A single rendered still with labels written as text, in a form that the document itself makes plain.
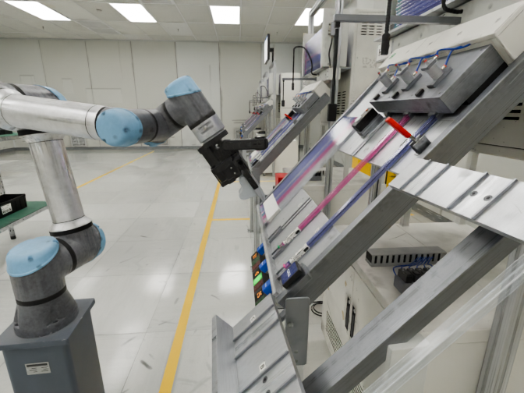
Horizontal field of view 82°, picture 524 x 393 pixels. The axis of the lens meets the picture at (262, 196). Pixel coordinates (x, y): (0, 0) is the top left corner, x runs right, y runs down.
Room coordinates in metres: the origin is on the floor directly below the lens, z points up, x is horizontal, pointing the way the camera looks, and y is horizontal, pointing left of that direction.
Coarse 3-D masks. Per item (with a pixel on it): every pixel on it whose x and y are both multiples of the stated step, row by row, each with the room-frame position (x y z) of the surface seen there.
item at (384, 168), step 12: (432, 120) 0.69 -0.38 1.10; (420, 132) 0.69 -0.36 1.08; (408, 144) 0.69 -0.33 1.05; (396, 156) 0.69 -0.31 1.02; (384, 168) 0.68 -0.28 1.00; (372, 180) 0.68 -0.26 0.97; (360, 192) 0.68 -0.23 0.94; (348, 204) 0.68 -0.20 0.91; (336, 216) 0.68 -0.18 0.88; (324, 228) 0.67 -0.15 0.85; (312, 240) 0.67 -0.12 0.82; (288, 264) 0.67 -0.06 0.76
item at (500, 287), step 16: (512, 272) 0.26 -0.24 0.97; (496, 288) 0.25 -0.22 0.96; (512, 288) 0.25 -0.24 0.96; (480, 304) 0.25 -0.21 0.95; (496, 304) 0.25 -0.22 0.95; (448, 320) 0.25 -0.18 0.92; (464, 320) 0.25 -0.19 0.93; (432, 336) 0.25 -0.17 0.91; (448, 336) 0.24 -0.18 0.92; (416, 352) 0.25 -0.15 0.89; (432, 352) 0.24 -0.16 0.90; (400, 368) 0.24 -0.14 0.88; (416, 368) 0.24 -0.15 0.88; (384, 384) 0.24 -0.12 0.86; (400, 384) 0.24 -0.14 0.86
